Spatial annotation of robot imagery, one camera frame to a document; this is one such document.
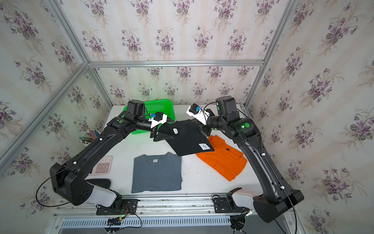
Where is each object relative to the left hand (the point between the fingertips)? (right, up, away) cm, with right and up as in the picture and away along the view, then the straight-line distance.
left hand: (174, 129), depth 68 cm
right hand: (+10, +5, -3) cm, 11 cm away
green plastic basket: (-12, +15, +45) cm, 48 cm away
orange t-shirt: (+30, -21, +22) cm, 42 cm away
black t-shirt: (+6, -3, -2) cm, 8 cm away
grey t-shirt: (-12, -28, +18) cm, 35 cm away
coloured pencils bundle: (-53, -3, +17) cm, 56 cm away
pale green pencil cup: (-53, -7, +15) cm, 56 cm away
